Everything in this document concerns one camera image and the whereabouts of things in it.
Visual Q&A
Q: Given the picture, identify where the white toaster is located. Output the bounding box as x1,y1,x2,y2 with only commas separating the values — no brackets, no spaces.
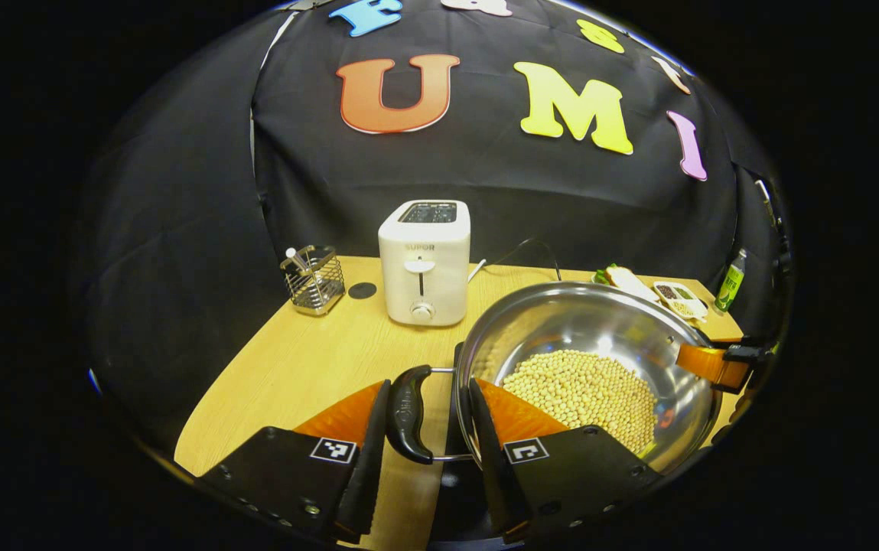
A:
378,200,472,328

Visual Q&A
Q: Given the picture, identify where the pile of soybeans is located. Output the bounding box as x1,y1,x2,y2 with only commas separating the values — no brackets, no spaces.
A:
500,350,658,456

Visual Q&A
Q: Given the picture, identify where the metal wire cutlery holder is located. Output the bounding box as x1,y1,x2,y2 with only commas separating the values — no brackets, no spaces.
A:
280,245,347,317

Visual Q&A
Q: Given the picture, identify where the stainless steel pot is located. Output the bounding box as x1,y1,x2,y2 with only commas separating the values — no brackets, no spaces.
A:
386,281,724,475

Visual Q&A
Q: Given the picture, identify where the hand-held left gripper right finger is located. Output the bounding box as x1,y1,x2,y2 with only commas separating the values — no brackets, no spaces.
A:
468,377,666,544

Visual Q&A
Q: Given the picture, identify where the black induction cooktop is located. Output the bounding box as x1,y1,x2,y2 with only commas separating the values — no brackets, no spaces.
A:
428,342,532,548

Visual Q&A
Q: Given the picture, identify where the black toaster cable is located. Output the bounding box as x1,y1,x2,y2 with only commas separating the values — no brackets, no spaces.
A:
468,237,564,282

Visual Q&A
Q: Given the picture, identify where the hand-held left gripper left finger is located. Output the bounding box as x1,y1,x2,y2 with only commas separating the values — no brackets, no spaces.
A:
198,379,392,546

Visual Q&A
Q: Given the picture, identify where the sandwich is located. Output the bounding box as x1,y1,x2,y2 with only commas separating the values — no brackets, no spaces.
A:
596,264,662,303

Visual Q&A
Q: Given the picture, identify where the green drink bottle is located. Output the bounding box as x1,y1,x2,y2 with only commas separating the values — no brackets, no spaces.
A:
715,248,747,313

